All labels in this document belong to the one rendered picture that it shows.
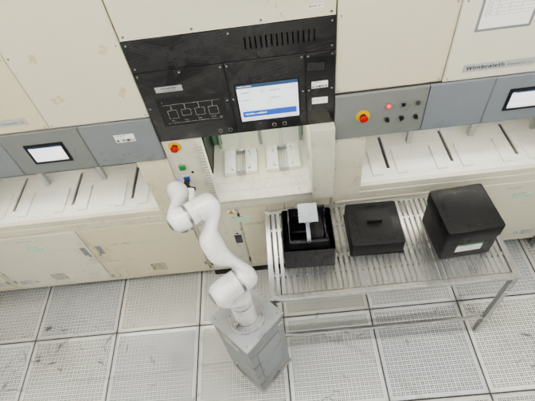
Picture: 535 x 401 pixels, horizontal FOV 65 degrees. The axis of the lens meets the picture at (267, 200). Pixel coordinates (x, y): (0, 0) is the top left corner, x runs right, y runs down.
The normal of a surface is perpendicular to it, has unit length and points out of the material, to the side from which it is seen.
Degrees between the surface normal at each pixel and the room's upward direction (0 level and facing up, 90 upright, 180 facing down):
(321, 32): 90
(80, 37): 90
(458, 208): 0
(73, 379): 0
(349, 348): 0
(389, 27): 90
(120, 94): 90
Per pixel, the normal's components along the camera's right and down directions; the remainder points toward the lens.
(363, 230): -0.10, -0.62
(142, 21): 0.05, 0.80
